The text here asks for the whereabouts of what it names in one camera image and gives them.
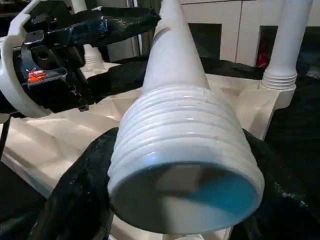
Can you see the white plastic table leg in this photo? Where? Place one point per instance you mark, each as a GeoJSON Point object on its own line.
{"type": "Point", "coordinates": [290, 40]}
{"type": "Point", "coordinates": [89, 45]}
{"type": "Point", "coordinates": [180, 150]}

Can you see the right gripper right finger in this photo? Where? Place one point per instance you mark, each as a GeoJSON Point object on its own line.
{"type": "Point", "coordinates": [285, 200]}

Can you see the white glass-door cabinet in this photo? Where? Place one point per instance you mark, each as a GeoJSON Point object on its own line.
{"type": "Point", "coordinates": [235, 30]}

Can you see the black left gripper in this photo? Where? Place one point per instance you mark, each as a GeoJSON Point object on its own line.
{"type": "Point", "coordinates": [50, 75]}

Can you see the black table mat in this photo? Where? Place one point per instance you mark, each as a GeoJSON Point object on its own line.
{"type": "Point", "coordinates": [300, 150]}

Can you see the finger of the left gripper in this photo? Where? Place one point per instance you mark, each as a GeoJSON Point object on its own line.
{"type": "Point", "coordinates": [115, 25]}

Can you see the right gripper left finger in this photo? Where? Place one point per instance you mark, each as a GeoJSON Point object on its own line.
{"type": "Point", "coordinates": [80, 200]}

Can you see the white plastic table top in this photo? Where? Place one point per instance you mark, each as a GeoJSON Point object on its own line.
{"type": "Point", "coordinates": [65, 135]}

